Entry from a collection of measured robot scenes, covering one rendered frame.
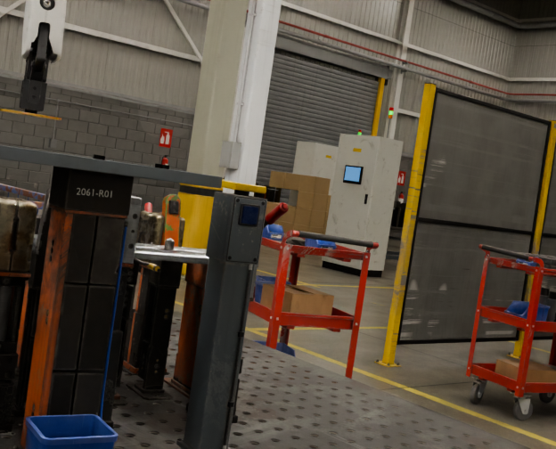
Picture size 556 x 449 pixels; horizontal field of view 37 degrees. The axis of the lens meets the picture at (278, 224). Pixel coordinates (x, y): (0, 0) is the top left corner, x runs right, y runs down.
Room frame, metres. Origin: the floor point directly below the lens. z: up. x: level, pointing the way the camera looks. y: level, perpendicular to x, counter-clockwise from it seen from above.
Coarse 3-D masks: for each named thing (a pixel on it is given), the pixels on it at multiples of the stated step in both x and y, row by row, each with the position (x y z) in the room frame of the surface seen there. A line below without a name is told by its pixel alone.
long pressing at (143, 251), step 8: (32, 248) 1.44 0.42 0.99; (136, 248) 1.62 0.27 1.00; (144, 248) 1.67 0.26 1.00; (152, 248) 1.68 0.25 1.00; (160, 248) 1.69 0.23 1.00; (176, 248) 1.74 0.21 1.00; (184, 248) 1.76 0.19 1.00; (192, 248) 1.79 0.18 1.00; (136, 256) 1.54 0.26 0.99; (144, 256) 1.55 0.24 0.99; (152, 256) 1.56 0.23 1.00; (160, 256) 1.57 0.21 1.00; (168, 256) 1.58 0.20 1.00; (176, 256) 1.59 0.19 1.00; (184, 256) 1.60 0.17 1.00; (192, 256) 1.61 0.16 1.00; (200, 256) 1.62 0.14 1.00
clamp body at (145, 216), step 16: (144, 224) 1.85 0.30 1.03; (160, 224) 1.81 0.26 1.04; (144, 240) 1.86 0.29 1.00; (160, 240) 1.81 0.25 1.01; (144, 272) 1.83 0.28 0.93; (144, 288) 1.82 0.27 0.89; (144, 304) 1.81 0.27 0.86; (144, 320) 1.81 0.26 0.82; (128, 336) 1.86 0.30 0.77; (128, 352) 1.85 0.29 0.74; (128, 368) 1.83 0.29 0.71
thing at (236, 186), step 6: (222, 186) 1.37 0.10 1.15; (228, 186) 1.36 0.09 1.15; (234, 186) 1.34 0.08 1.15; (240, 186) 1.34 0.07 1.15; (246, 186) 1.35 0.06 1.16; (252, 186) 1.35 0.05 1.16; (258, 186) 1.36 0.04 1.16; (264, 186) 1.37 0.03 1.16; (234, 192) 1.37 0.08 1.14; (240, 192) 1.36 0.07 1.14; (246, 192) 1.37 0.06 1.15; (258, 192) 1.36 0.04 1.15; (264, 192) 1.37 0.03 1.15
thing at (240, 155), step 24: (264, 0) 5.51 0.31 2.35; (264, 24) 5.53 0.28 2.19; (264, 48) 5.55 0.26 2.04; (240, 72) 5.62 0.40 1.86; (264, 72) 5.57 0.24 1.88; (240, 96) 5.55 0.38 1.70; (264, 96) 5.59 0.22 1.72; (240, 120) 5.56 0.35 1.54; (264, 120) 5.61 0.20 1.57; (240, 144) 5.52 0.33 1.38; (240, 168) 5.51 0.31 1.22
